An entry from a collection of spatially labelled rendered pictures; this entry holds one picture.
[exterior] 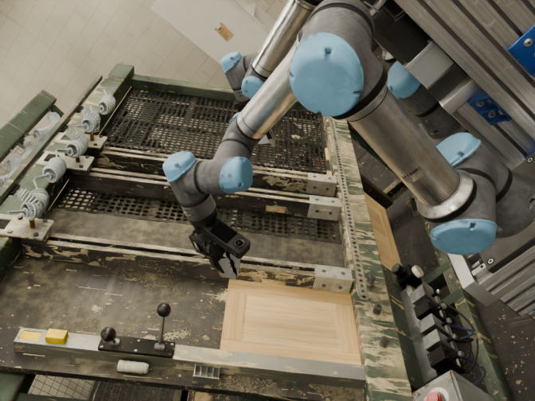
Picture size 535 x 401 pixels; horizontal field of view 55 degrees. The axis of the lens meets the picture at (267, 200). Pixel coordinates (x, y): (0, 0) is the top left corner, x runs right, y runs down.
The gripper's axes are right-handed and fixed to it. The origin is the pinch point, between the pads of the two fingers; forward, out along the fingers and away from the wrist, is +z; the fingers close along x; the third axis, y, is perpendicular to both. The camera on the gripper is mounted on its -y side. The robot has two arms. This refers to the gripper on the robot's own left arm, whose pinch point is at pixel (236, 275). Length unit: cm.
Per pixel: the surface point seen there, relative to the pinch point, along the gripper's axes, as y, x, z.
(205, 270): 33.7, -9.1, 19.6
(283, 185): 56, -70, 33
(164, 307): 16.4, 14.7, 5.1
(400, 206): 78, -176, 130
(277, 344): 1.1, -3.4, 31.7
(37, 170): 103, 1, -14
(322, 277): 6.3, -32.2, 33.2
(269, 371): -5.0, 6.0, 29.3
